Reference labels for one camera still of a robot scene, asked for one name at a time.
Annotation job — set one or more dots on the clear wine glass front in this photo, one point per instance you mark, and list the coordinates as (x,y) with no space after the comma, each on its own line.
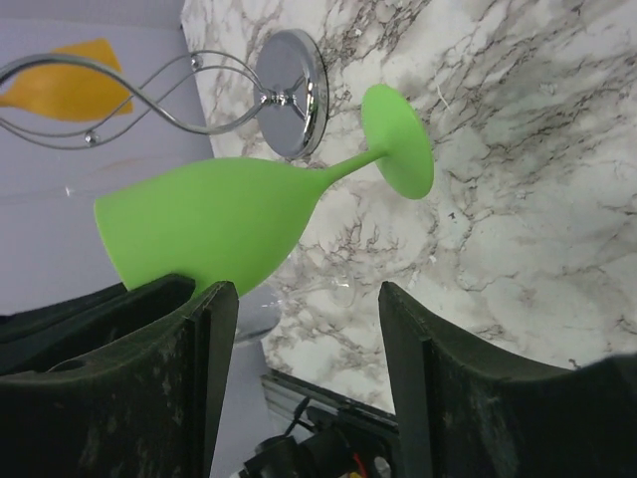
(292,286)

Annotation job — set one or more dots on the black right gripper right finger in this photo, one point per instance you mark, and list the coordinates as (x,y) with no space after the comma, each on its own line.
(467,408)

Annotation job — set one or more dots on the green plastic wine glass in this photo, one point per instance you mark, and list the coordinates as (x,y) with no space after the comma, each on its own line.
(237,219)

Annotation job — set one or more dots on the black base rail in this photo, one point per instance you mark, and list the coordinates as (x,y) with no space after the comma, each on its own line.
(323,434)

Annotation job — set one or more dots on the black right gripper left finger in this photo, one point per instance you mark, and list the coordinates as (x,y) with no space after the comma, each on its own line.
(117,383)

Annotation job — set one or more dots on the chrome wine glass rack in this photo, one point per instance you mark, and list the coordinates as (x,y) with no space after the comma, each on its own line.
(306,96)

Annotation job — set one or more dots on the orange plastic wine glass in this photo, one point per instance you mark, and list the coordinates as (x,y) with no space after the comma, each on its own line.
(65,92)

